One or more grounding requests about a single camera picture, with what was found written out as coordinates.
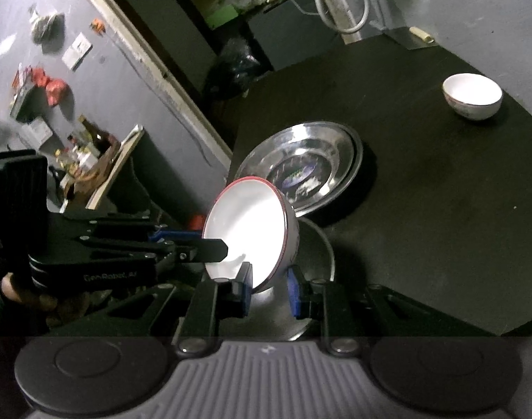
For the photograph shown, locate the wooden side table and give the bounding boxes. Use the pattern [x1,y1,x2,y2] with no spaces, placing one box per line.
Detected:
[85,124,145,210]

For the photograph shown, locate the grey plastic bag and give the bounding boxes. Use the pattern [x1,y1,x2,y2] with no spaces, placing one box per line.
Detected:
[29,4,66,44]

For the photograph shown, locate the large steel plate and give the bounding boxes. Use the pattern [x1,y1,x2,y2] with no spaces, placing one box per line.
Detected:
[239,120,364,219]

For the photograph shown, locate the dark glass bottle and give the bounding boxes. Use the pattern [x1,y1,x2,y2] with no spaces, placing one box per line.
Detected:
[78,114,118,153]

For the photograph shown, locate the person's left hand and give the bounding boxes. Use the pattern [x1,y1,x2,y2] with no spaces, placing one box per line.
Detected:
[0,272,103,324]

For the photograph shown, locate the green box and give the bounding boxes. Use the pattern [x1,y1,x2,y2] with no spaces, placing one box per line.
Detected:
[205,3,242,29]

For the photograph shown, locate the steel bowl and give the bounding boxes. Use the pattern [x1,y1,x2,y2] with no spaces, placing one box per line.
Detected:
[248,216,336,342]

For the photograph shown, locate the dark cabinet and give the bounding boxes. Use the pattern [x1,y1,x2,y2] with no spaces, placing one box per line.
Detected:
[246,0,349,71]

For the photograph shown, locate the black power cord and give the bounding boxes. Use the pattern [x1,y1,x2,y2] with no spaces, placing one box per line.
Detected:
[101,30,216,167]

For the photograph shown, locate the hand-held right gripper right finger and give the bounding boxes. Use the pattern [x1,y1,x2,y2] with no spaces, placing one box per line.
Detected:
[287,266,496,356]

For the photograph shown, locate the white carton box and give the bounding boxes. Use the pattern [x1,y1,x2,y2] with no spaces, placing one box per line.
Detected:
[19,118,52,147]

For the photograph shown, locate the bottles on side shelf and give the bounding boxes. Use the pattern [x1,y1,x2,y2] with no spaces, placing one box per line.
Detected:
[65,140,122,197]

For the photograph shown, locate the white wall switch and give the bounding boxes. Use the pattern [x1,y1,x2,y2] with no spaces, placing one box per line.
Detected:
[61,32,93,71]

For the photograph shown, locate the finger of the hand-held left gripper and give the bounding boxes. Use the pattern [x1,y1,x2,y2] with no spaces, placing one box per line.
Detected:
[78,233,229,265]
[60,209,202,246]

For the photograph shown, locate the black plastic bag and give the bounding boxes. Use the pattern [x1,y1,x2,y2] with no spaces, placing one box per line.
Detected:
[205,37,275,97]

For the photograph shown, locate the white cable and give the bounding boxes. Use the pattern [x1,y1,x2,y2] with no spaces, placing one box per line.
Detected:
[287,0,323,16]

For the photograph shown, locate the cream door frame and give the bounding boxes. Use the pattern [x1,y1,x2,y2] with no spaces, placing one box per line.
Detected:
[63,0,234,167]

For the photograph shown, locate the white ceramic bowl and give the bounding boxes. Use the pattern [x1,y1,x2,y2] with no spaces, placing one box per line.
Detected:
[202,177,300,295]
[442,73,503,122]

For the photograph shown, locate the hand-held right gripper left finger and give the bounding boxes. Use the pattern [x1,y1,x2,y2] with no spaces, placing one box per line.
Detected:
[52,262,254,356]

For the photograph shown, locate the grey metal sheet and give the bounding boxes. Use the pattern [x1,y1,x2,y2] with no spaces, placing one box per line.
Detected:
[386,26,437,51]

